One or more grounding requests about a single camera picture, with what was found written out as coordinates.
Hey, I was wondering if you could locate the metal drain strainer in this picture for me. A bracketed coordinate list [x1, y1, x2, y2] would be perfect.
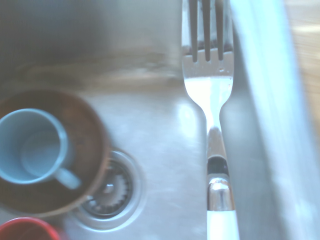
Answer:
[63, 149, 146, 232]

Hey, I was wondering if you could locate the red cup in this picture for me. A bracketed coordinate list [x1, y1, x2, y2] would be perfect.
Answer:
[0, 216, 61, 240]

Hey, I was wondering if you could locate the white-handled metal fork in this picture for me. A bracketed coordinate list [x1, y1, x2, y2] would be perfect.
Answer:
[181, 0, 240, 240]

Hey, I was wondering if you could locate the stainless steel double sink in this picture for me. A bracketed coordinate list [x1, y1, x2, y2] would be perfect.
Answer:
[0, 0, 319, 240]

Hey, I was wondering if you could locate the brown bowl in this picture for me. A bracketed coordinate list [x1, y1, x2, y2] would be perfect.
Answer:
[0, 89, 110, 220]

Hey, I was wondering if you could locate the grey ceramic mug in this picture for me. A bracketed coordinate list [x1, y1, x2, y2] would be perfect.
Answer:
[0, 107, 82, 190]

